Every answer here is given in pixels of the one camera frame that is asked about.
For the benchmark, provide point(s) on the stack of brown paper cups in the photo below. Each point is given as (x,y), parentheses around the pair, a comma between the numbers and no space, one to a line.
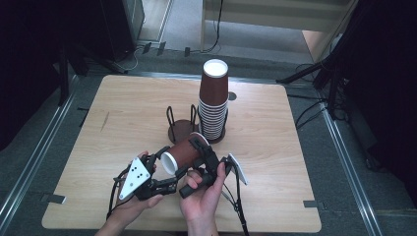
(213,114)

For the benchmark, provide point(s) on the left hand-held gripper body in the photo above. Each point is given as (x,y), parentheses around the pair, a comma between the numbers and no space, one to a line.
(136,177)

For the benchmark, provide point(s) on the white-lined brown paper cup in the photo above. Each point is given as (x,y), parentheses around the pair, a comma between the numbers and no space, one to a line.
(183,154)

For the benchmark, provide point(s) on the black tripod stand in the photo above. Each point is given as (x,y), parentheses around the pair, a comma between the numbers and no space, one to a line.
(332,85)

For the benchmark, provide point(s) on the metal floor rail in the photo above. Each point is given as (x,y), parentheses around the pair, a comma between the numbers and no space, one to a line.
(352,177)
(36,160)

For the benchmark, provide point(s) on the black metal stand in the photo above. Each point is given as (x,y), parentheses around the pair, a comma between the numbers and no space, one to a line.
(64,78)

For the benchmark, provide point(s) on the dark double cup holder rack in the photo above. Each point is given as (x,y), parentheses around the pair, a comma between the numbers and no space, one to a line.
(180,128)

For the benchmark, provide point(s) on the person's right hand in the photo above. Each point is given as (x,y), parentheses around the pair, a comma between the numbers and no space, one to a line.
(203,203)

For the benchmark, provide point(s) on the white furniture frame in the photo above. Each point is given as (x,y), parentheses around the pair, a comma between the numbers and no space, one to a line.
(278,23)

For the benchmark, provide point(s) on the black cabinet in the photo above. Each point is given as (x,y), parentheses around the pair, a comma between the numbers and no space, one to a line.
(121,26)

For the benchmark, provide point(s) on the grey tape strip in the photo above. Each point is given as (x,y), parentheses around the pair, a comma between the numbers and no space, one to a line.
(54,198)
(313,204)

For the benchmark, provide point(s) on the person's left hand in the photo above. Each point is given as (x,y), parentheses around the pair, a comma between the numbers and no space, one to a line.
(137,206)

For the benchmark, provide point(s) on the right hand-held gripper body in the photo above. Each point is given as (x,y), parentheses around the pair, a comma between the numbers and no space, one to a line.
(213,164)

